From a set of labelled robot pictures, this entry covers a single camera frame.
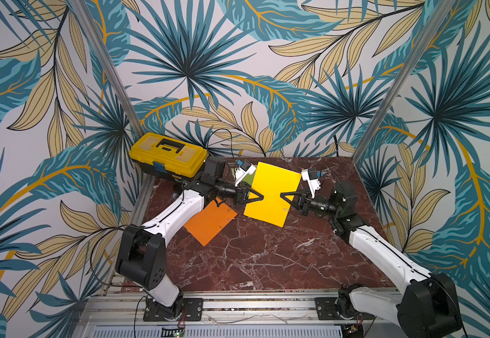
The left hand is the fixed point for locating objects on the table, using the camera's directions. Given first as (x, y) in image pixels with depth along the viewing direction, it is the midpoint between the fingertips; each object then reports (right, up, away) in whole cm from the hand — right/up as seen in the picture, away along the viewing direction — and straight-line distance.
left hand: (260, 199), depth 72 cm
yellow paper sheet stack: (+3, +6, -5) cm, 8 cm away
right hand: (+8, +1, -1) cm, 8 cm away
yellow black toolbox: (-40, +19, +25) cm, 51 cm away
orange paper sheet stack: (-22, -13, +22) cm, 34 cm away
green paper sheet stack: (-4, +7, -3) cm, 8 cm away
